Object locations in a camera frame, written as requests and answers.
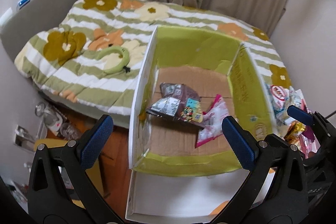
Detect white red shrimp flakes bag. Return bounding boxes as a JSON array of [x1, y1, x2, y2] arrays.
[[266, 85, 305, 128]]

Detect pink white snack bag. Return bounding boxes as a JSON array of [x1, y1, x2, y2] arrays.
[[195, 94, 230, 148]]

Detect brown purple snack bag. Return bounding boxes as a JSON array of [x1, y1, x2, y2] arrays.
[[146, 83, 205, 128]]

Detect gold chocolate snack bag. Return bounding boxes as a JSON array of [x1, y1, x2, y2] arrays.
[[284, 121, 306, 144]]

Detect pink striped snack bag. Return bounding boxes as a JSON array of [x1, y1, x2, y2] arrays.
[[299, 134, 319, 159]]

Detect fruit print tablecloth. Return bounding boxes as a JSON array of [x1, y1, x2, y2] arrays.
[[125, 168, 279, 223]]

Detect green cardboard box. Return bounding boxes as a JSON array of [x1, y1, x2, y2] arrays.
[[129, 27, 277, 177]]

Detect floral striped quilt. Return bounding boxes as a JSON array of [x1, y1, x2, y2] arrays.
[[14, 0, 291, 128]]

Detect grey headboard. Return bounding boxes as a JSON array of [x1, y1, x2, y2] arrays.
[[1, 0, 77, 60]]

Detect blue white small device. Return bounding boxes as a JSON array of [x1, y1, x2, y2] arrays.
[[17, 0, 31, 11]]

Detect wall power outlet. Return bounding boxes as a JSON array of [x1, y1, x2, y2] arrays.
[[14, 125, 35, 152]]

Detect green plush ring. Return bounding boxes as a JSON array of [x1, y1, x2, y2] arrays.
[[96, 45, 132, 74]]

